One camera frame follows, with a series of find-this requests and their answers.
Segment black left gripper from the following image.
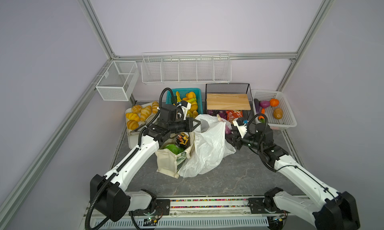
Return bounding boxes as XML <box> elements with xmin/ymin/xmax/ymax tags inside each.
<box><xmin>168</xmin><ymin>117</ymin><xmax>201</xmax><ymax>134</ymax></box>

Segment yellow black chips bag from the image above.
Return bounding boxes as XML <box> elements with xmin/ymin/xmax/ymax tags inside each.
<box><xmin>176</xmin><ymin>132</ymin><xmax>190</xmax><ymax>149</ymax></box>

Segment white plastic grocery bag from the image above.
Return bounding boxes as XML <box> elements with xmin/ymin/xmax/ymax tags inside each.
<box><xmin>179</xmin><ymin>115</ymin><xmax>236</xmax><ymax>178</ymax></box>

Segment green snack bag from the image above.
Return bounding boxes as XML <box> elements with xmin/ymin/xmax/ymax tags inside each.
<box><xmin>166</xmin><ymin>144</ymin><xmax>184</xmax><ymax>155</ymax></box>

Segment beige canvas tote bag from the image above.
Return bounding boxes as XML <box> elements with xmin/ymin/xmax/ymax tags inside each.
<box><xmin>155</xmin><ymin>133</ymin><xmax>195</xmax><ymax>179</ymax></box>

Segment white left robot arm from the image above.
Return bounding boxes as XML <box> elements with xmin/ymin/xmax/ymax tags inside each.
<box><xmin>85</xmin><ymin>101</ymin><xmax>201</xmax><ymax>230</ymax></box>

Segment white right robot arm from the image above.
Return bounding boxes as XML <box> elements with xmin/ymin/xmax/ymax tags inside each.
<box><xmin>226</xmin><ymin>114</ymin><xmax>361</xmax><ymax>230</ymax></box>

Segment striped bread loaf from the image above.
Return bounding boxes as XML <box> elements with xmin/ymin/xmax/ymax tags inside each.
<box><xmin>140</xmin><ymin>106</ymin><xmax>153</xmax><ymax>122</ymax></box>

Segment striped bread right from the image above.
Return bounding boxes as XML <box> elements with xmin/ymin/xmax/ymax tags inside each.
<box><xmin>152</xmin><ymin>101</ymin><xmax>160</xmax><ymax>114</ymax></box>

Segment red chips bag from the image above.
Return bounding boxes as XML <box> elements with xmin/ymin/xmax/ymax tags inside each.
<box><xmin>226</xmin><ymin>110</ymin><xmax>244</xmax><ymax>122</ymax></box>

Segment white bread tray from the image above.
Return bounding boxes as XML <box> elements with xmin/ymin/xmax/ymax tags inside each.
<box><xmin>125</xmin><ymin>102</ymin><xmax>155</xmax><ymax>149</ymax></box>

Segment purple snack bag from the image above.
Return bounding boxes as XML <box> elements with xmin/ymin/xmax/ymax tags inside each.
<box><xmin>207</xmin><ymin>110</ymin><xmax>227</xmax><ymax>120</ymax></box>

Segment croissant bread bottom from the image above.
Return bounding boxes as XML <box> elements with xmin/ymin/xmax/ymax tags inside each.
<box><xmin>127</xmin><ymin>120</ymin><xmax>139</xmax><ymax>131</ymax></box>

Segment croissant bread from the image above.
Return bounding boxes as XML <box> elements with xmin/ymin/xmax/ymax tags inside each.
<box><xmin>127</xmin><ymin>120</ymin><xmax>139</xmax><ymax>131</ymax></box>
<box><xmin>126</xmin><ymin>113</ymin><xmax>141</xmax><ymax>122</ymax></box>
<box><xmin>131</xmin><ymin>105</ymin><xmax>142</xmax><ymax>114</ymax></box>

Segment croissant bread left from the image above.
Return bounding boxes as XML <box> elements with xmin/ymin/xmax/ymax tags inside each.
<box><xmin>126</xmin><ymin>113</ymin><xmax>141</xmax><ymax>122</ymax></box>

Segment croissant bread top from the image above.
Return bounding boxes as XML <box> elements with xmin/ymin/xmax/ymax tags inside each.
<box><xmin>131</xmin><ymin>105</ymin><xmax>142</xmax><ymax>114</ymax></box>

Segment metal tongs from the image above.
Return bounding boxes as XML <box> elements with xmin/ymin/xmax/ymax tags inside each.
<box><xmin>127</xmin><ymin>115</ymin><xmax>157</xmax><ymax>136</ymax></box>

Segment orange carrot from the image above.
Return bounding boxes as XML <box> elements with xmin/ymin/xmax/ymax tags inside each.
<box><xmin>259</xmin><ymin>108</ymin><xmax>266</xmax><ymax>121</ymax></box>

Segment teal plastic fruit basket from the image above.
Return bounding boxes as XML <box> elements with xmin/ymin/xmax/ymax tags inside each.
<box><xmin>166</xmin><ymin>88</ymin><xmax>203</xmax><ymax>119</ymax></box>

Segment yellow banana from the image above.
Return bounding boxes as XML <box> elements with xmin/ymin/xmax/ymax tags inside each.
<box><xmin>176</xmin><ymin>92</ymin><xmax>197</xmax><ymax>104</ymax></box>

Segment orange fruit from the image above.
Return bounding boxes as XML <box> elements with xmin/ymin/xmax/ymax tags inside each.
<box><xmin>186</xmin><ymin>92</ymin><xmax>196</xmax><ymax>99</ymax></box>

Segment black mesh wooden shelf rack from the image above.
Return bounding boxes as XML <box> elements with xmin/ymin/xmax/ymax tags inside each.
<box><xmin>204</xmin><ymin>83</ymin><xmax>253</xmax><ymax>118</ymax></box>

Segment purple onion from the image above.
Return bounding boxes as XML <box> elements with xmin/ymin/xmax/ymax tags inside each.
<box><xmin>260</xmin><ymin>101</ymin><xmax>271</xmax><ymax>109</ymax></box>

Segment brown potato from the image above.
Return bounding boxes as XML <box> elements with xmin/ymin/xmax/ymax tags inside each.
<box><xmin>273</xmin><ymin>108</ymin><xmax>284</xmax><ymax>120</ymax></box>

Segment white plastic vegetable basket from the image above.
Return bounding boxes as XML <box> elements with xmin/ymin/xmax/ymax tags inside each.
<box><xmin>251</xmin><ymin>89</ymin><xmax>297</xmax><ymax>131</ymax></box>

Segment orange pumpkin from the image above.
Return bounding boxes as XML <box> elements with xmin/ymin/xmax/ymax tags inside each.
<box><xmin>270</xmin><ymin>99</ymin><xmax>280</xmax><ymax>107</ymax></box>

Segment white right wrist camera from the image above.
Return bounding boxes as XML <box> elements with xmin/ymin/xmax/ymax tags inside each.
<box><xmin>233</xmin><ymin>118</ymin><xmax>248</xmax><ymax>139</ymax></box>

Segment white wire wall rack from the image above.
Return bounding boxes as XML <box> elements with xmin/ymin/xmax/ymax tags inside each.
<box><xmin>142</xmin><ymin>51</ymin><xmax>232</xmax><ymax>84</ymax></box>

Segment white mesh wall box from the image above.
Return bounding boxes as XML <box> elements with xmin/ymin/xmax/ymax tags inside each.
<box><xmin>96</xmin><ymin>61</ymin><xmax>140</xmax><ymax>102</ymax></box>

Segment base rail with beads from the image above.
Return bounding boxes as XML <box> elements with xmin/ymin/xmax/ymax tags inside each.
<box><xmin>86</xmin><ymin>194</ymin><xmax>316</xmax><ymax>230</ymax></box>

